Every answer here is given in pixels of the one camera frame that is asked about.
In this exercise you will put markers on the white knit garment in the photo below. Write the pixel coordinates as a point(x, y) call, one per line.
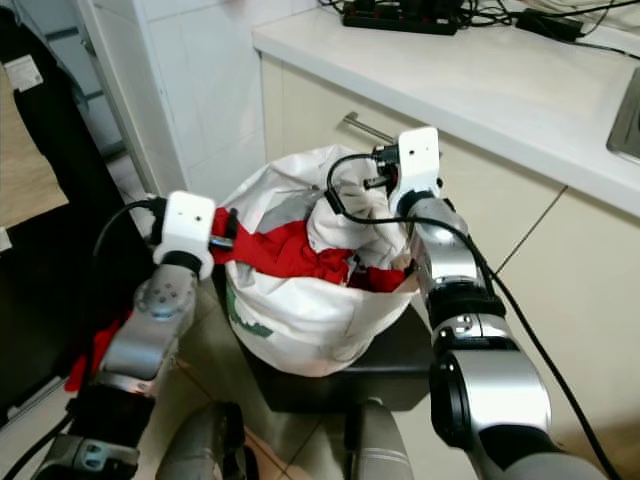
point(345, 230)

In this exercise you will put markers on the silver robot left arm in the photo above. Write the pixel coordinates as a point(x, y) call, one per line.
point(150, 335)

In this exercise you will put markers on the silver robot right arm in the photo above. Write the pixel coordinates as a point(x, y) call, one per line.
point(500, 380)

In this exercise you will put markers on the white laundry bag green print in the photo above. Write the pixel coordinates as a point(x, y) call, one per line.
point(310, 320)

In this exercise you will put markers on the black power strip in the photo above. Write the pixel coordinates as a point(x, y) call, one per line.
point(400, 17)

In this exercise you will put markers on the crumpled red cloth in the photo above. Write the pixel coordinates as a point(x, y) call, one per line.
point(95, 355)

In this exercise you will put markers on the black stool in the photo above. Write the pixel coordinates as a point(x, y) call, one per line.
point(400, 370)

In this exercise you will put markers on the cream kitchen cabinet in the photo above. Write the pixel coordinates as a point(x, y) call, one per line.
point(560, 290)

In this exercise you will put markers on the black power adapter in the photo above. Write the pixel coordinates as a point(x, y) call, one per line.
point(550, 25)

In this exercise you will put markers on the white sticker label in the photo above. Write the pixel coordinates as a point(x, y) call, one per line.
point(24, 73)

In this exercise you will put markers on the steel sink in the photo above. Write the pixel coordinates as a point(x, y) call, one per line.
point(626, 128)

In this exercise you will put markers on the grey robot right leg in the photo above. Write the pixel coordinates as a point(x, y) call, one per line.
point(380, 450)

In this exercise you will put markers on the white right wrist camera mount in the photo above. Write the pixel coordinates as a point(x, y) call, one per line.
point(418, 165)

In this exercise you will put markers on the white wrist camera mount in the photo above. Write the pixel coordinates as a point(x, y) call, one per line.
point(418, 165)
point(188, 225)

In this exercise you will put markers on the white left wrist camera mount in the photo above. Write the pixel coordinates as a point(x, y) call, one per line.
point(188, 225)

